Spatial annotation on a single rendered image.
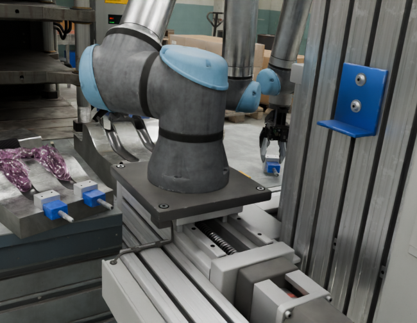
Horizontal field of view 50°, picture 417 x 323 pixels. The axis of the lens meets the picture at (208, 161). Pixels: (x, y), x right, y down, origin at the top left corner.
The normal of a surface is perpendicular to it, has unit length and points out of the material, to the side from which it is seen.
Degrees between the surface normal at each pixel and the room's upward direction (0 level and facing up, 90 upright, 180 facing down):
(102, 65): 58
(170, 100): 94
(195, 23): 90
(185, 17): 90
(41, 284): 90
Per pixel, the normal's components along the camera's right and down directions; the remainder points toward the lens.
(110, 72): -0.28, -0.11
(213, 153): 0.61, 0.00
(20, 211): 0.07, -0.94
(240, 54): 0.09, 0.41
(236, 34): -0.28, 0.38
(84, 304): 0.50, 0.33
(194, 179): 0.21, 0.04
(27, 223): 0.73, 0.28
